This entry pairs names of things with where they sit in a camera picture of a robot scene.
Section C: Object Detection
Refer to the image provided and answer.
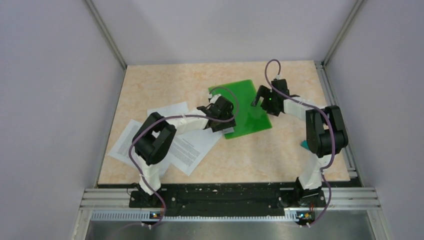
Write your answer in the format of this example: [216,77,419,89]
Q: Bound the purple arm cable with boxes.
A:
[264,59,336,229]
[128,86,240,229]

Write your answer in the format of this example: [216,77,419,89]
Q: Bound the green plastic clip folder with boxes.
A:
[208,79,272,140]

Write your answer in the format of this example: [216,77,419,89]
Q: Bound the aluminium frame rail front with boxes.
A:
[72,182,393,240]

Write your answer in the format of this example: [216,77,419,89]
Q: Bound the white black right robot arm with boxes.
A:
[251,79,349,207]

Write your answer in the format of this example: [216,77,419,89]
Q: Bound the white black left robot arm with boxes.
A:
[128,94,240,209]

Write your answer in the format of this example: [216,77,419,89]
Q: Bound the white printed paper sheet left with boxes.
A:
[107,119,142,170]

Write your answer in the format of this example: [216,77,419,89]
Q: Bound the white printed paper sheet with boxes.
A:
[164,128,223,176]
[107,119,142,170]

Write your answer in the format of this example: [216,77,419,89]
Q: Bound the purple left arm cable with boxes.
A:
[128,86,240,229]

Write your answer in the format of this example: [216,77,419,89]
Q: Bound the white printed paper sheet front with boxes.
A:
[164,128,223,176]

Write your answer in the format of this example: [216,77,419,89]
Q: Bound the teal block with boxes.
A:
[300,140,310,151]

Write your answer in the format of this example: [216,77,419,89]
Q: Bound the aluminium corner post left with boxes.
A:
[82,0,128,71]

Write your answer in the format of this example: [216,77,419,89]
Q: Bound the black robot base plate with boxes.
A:
[97,181,362,218]

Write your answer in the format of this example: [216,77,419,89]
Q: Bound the aluminium corner post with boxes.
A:
[321,0,367,69]
[82,0,128,71]

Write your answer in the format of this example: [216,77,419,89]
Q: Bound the aluminium corner post right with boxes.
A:
[321,0,367,69]

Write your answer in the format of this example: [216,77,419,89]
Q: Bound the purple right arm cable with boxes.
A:
[264,59,336,229]

